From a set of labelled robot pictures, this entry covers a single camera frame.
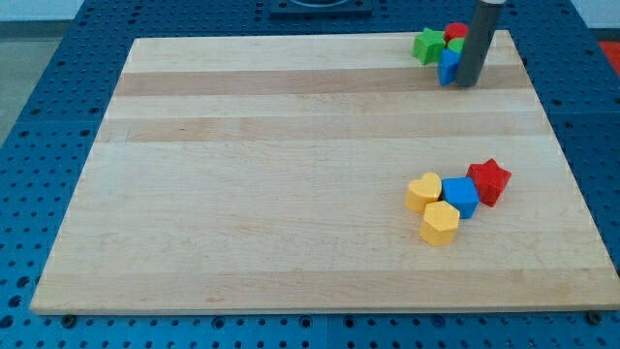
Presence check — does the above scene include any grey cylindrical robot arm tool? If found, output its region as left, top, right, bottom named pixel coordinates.
left=455, top=0, right=506, bottom=87

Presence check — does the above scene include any green star block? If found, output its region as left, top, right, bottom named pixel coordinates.
left=412, top=28, right=446, bottom=65

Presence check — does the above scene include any red star block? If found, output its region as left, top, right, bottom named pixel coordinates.
left=466, top=158, right=512, bottom=206

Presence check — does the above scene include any large wooden board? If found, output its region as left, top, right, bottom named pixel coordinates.
left=30, top=30, right=619, bottom=315

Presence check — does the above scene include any yellow heart block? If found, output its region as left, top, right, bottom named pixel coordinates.
left=405, top=172, right=442, bottom=213

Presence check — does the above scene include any yellow hexagon block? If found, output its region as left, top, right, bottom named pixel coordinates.
left=419, top=201, right=460, bottom=246

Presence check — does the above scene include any blue cube block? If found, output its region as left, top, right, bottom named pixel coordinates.
left=442, top=176, right=480, bottom=219

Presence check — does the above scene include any blue block near tool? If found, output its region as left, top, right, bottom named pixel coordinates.
left=437, top=48, right=461, bottom=85

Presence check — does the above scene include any green round block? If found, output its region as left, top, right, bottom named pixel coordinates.
left=447, top=38, right=465, bottom=54

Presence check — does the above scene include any red round block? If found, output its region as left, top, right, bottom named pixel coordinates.
left=444, top=22, right=469, bottom=44

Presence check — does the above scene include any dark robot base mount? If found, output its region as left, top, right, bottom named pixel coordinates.
left=266, top=0, right=373, bottom=16

